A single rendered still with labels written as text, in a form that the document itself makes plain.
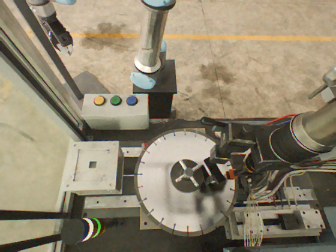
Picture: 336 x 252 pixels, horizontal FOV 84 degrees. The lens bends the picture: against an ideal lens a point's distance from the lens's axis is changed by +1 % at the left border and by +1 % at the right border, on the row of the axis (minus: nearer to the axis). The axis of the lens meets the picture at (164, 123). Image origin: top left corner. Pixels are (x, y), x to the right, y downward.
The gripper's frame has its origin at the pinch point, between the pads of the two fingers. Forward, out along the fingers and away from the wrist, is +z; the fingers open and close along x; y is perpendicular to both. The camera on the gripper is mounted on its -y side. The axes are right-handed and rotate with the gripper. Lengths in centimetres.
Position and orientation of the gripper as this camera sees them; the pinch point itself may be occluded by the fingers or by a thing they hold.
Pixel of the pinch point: (69, 54)
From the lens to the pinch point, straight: 107.2
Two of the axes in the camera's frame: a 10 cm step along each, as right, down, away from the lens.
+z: -0.4, 4.5, 8.9
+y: -6.6, -6.8, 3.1
